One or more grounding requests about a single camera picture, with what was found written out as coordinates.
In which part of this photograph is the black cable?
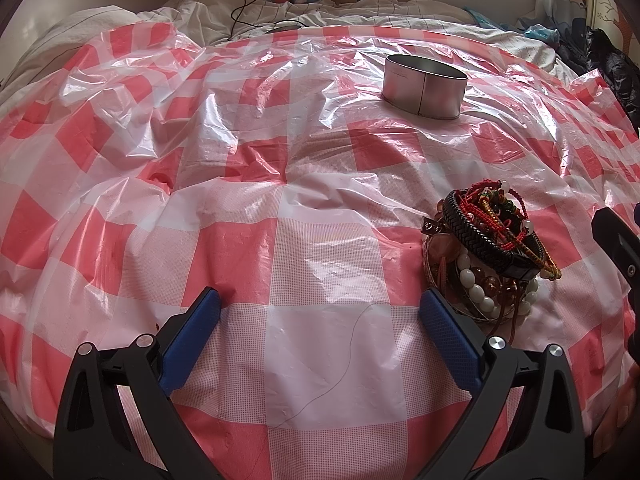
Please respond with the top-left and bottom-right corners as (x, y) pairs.
(227, 0), (307, 41)

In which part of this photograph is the white striped duvet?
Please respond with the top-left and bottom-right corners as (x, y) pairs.
(0, 0), (568, 111)

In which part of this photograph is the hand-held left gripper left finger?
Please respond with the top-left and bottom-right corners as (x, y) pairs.
(52, 286), (223, 480)

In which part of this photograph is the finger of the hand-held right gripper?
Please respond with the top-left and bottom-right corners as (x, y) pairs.
(591, 207), (640, 311)

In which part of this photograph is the white bead bracelet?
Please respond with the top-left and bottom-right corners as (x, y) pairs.
(452, 252), (541, 317)

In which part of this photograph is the tangle of red string bracelets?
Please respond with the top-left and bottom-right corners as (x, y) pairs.
(452, 179), (563, 281)

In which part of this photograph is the round silver metal tin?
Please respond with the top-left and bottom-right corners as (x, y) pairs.
(381, 53), (469, 121)

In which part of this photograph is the blue plastic bag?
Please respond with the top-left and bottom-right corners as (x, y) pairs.
(517, 22), (562, 50)

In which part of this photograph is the red white checkered plastic sheet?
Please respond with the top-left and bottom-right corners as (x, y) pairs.
(0, 22), (640, 480)

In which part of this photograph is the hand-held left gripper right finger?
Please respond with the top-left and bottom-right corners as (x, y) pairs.
(419, 290), (586, 480)

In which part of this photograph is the black puffy jacket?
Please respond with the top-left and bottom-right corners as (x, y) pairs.
(555, 17), (640, 133)

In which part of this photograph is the black braided leather bracelet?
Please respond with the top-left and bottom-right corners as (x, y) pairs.
(442, 190), (546, 281)

